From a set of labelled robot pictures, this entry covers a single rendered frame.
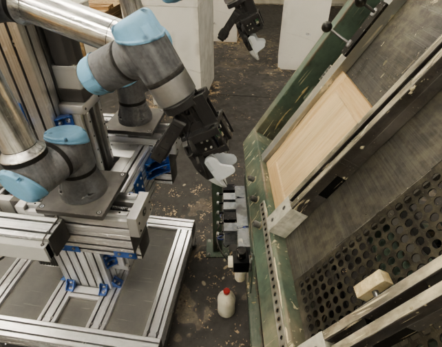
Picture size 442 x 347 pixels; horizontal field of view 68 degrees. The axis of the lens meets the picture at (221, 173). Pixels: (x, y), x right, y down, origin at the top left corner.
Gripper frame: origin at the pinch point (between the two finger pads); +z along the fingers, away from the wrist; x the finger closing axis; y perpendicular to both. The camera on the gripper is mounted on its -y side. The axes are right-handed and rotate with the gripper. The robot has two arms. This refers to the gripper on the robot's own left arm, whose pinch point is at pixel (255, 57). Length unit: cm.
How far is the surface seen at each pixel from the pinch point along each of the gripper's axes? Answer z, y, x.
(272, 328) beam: 51, -10, -73
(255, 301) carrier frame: 108, -46, -27
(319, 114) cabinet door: 28.2, 14.2, -5.2
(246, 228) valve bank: 55, -26, -27
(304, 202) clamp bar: 36, 5, -42
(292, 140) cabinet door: 35.8, 1.1, -4.7
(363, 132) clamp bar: 20, 27, -39
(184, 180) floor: 93, -115, 85
